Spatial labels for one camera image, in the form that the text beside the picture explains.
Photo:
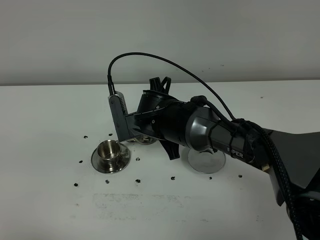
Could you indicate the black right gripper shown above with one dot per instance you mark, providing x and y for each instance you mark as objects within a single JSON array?
[{"x": 141, "y": 122}]

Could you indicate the stainless steel teapot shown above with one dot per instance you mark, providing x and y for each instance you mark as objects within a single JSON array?
[{"x": 142, "y": 139}]

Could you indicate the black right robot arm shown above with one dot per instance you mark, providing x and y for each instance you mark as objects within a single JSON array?
[{"x": 291, "y": 160}]

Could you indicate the front stainless steel saucer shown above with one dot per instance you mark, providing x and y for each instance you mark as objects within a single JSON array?
[{"x": 109, "y": 168}]

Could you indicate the steel teapot saucer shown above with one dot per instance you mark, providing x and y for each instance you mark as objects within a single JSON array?
[{"x": 206, "y": 162}]

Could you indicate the front stainless steel teacup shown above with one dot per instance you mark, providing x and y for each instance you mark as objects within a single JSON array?
[{"x": 111, "y": 151}]

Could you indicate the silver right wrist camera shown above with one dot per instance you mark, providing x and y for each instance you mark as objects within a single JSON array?
[{"x": 119, "y": 112}]

